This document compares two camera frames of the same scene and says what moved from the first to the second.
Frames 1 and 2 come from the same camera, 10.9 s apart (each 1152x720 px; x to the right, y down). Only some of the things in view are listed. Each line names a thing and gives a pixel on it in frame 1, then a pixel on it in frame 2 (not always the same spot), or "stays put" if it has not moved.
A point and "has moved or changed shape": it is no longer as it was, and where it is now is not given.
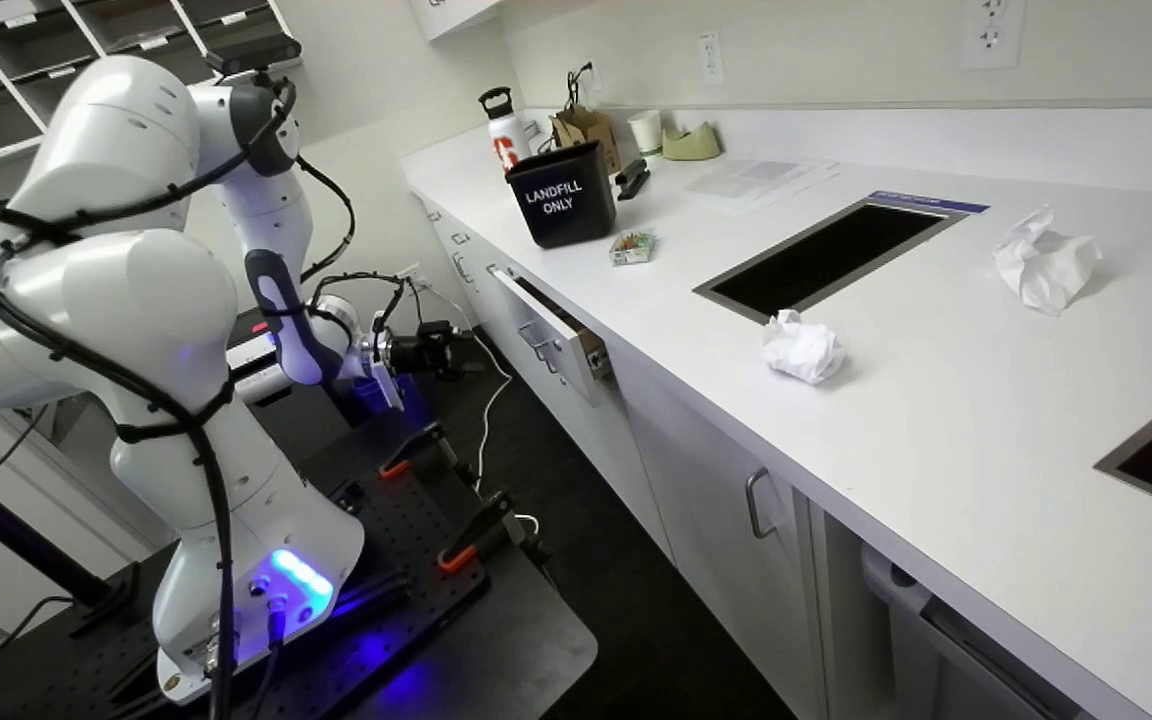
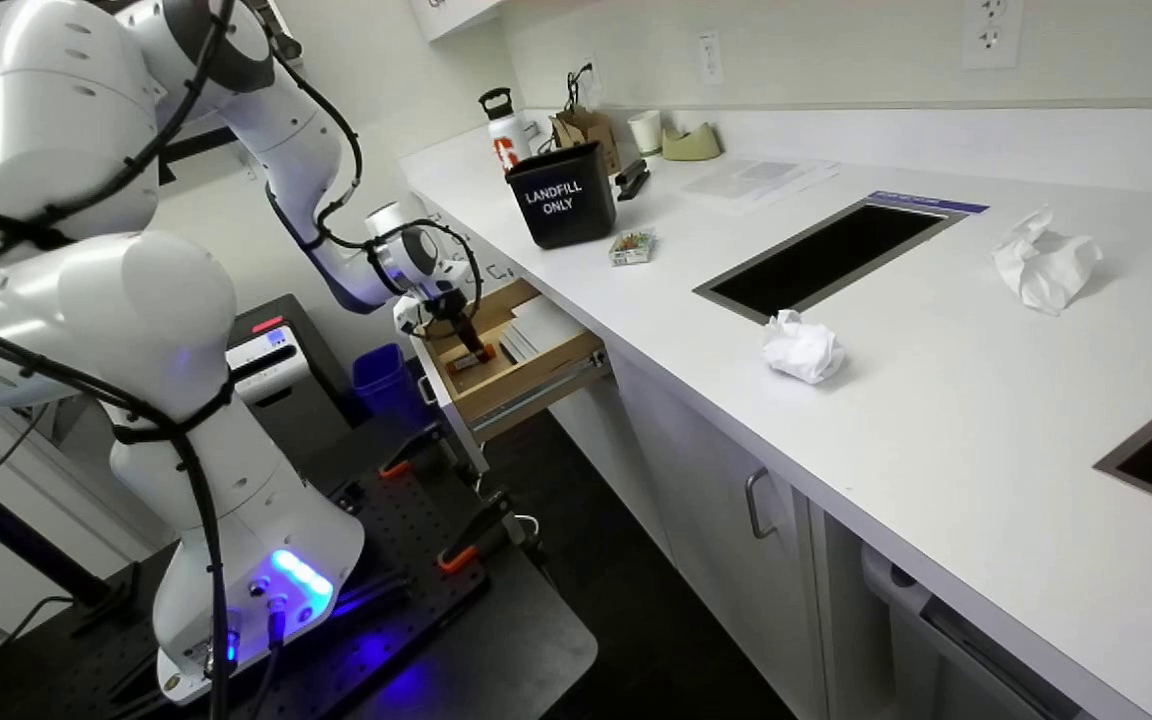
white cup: (647, 129) stays put
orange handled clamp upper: (413, 446) stays put
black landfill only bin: (566, 193) stays put
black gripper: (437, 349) to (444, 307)
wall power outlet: (989, 35) stays put
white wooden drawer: (555, 352) has moved or changed shape
